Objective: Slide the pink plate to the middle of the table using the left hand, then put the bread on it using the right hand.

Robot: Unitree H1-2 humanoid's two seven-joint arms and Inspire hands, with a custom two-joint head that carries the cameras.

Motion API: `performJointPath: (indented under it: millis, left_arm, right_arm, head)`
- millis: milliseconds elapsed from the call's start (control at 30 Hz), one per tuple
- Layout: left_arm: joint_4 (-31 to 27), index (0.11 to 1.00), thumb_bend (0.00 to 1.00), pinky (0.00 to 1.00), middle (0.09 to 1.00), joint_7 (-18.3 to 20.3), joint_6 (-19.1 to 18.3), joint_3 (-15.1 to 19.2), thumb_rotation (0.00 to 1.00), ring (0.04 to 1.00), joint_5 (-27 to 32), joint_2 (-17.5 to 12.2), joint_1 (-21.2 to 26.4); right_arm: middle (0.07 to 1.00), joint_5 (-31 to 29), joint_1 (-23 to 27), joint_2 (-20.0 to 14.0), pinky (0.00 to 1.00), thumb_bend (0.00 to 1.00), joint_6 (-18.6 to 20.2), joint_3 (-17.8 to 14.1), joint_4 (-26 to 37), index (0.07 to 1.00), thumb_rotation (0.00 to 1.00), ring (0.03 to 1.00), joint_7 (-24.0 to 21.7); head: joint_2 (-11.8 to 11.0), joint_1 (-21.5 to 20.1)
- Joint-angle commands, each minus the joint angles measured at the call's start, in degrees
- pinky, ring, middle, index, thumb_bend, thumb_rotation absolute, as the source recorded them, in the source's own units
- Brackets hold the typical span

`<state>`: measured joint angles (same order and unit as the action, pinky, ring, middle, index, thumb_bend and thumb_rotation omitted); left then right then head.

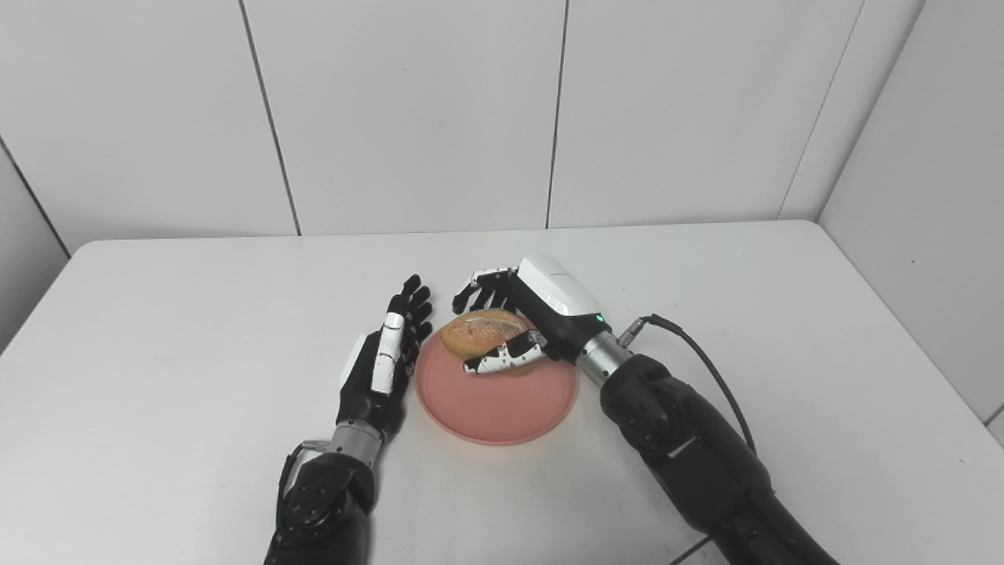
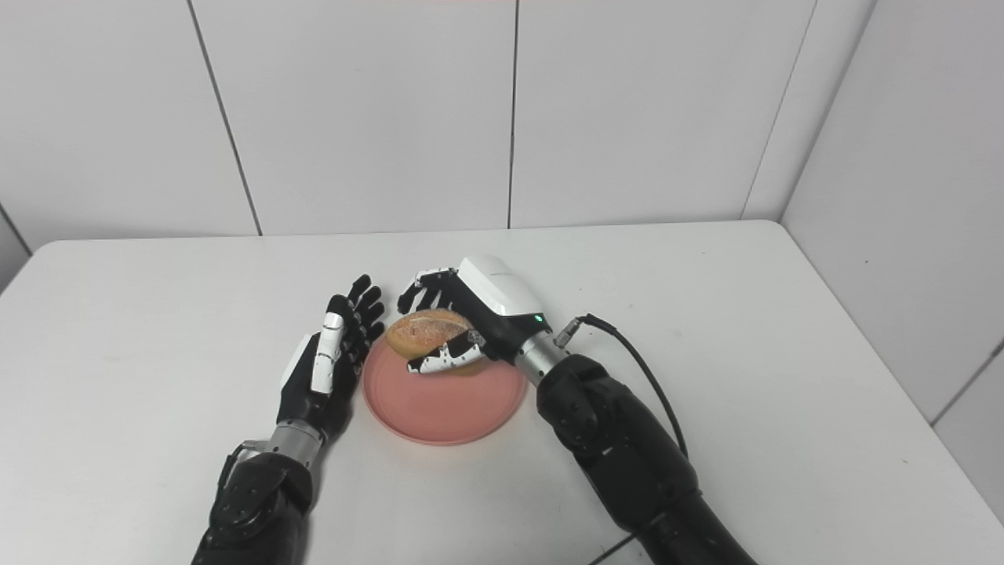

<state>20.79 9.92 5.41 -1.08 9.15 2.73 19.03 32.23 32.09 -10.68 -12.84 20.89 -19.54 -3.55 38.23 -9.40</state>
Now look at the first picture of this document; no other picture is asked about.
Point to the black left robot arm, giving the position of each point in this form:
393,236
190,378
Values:
321,502

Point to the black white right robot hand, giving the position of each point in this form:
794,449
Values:
561,306

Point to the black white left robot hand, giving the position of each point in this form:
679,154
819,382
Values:
361,384

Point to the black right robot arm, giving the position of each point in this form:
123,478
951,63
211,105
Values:
690,447

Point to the golden bread roll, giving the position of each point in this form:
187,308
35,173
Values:
478,329

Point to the pink round plate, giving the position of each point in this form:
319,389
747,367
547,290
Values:
494,408

